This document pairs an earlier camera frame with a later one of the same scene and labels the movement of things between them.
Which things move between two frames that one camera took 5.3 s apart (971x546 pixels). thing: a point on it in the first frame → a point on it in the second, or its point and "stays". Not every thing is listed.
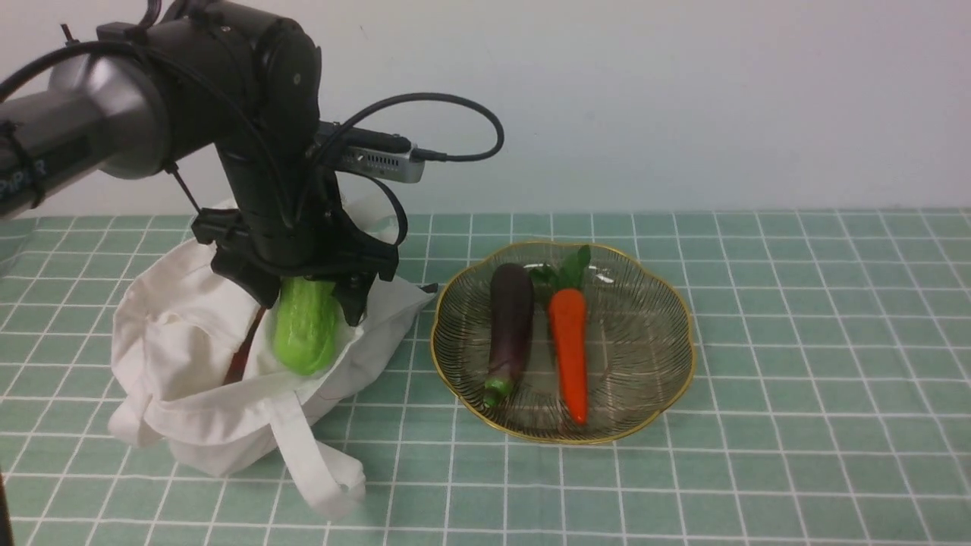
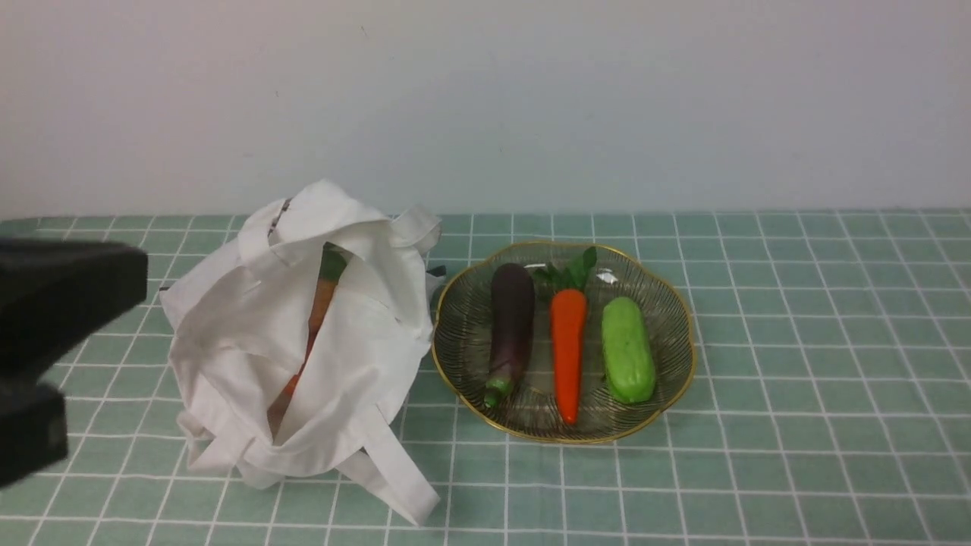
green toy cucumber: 306,324 → 630,364
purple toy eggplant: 512,327 stays
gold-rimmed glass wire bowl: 639,339 stays
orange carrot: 234,372 → 333,260
